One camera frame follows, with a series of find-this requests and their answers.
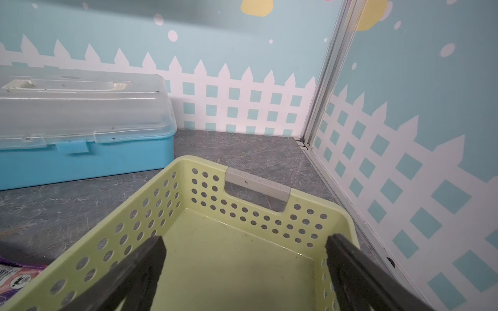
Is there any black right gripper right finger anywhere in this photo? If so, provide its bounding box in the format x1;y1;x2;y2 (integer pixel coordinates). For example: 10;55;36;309
326;234;432;311

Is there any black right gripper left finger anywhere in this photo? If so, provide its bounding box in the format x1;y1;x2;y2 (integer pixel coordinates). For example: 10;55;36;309
62;237;167;310

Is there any purple candy bag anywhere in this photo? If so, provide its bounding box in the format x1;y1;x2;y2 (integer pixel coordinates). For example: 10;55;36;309
0;257;46;306

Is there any green perforated plastic basket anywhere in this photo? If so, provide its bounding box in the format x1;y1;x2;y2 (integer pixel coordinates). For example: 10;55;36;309
3;155;358;310

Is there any blue box clear lid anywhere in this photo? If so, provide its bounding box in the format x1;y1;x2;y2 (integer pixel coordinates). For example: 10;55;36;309
1;66;177;190

